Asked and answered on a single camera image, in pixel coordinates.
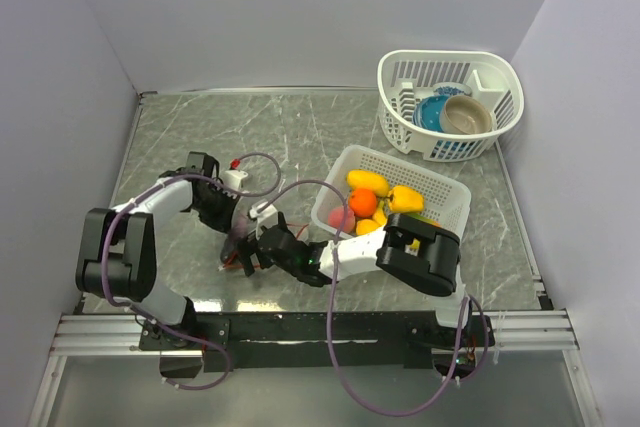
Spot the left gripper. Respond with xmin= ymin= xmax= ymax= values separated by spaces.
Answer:
xmin=192 ymin=185 xmax=240 ymax=234

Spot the clear zip top bag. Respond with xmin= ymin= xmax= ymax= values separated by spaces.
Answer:
xmin=220 ymin=202 xmax=316 ymax=280

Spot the purple fake eggplant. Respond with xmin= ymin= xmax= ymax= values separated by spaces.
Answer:
xmin=220 ymin=213 xmax=249 ymax=264

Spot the yellow fake lemon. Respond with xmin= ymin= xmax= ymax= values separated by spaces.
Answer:
xmin=355 ymin=219 xmax=381 ymax=236

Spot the fake orange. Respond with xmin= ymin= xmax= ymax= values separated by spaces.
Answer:
xmin=348 ymin=188 xmax=378 ymax=218

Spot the yellow fake mango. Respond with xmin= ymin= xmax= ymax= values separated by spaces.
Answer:
xmin=346 ymin=169 xmax=390 ymax=198

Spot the yellow fake banana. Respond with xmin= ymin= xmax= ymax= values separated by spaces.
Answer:
xmin=372 ymin=201 xmax=387 ymax=226

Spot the yellow fake bell pepper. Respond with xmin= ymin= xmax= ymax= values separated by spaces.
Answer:
xmin=387 ymin=185 xmax=425 ymax=213

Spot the red green fake mango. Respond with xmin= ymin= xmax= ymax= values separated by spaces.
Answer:
xmin=407 ymin=213 xmax=442 ymax=227

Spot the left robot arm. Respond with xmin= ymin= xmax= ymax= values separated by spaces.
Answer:
xmin=75 ymin=152 xmax=248 ymax=349

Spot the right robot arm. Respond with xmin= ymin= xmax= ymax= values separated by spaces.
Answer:
xmin=236 ymin=212 xmax=473 ymax=346

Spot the white flat basket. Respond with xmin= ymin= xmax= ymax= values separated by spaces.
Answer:
xmin=326 ymin=145 xmax=471 ymax=237

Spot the white dish rack basket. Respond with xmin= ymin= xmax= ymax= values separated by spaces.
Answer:
xmin=377 ymin=50 xmax=524 ymax=162

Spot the beige bowl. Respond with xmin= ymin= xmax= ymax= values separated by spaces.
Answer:
xmin=440 ymin=95 xmax=493 ymax=135

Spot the blue patterned white plate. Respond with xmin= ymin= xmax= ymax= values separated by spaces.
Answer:
xmin=432 ymin=82 xmax=472 ymax=97

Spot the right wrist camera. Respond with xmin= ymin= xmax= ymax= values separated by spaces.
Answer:
xmin=248 ymin=200 xmax=279 ymax=239

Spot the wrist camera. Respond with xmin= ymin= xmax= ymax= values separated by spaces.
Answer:
xmin=219 ymin=159 xmax=250 ymax=192
xmin=248 ymin=200 xmax=279 ymax=239

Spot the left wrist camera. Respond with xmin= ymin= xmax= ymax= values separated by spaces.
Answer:
xmin=219 ymin=159 xmax=250 ymax=192

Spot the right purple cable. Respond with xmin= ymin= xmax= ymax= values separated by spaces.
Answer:
xmin=257 ymin=180 xmax=494 ymax=418

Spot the purple cable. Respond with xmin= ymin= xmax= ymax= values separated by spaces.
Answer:
xmin=257 ymin=180 xmax=494 ymax=418
xmin=100 ymin=152 xmax=284 ymax=392

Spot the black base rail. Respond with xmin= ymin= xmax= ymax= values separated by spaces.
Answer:
xmin=139 ymin=311 xmax=495 ymax=379

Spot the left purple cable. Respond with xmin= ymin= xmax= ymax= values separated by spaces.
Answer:
xmin=100 ymin=152 xmax=284 ymax=392

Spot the aluminium frame rail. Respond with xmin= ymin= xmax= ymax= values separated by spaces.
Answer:
xmin=50 ymin=311 xmax=579 ymax=357

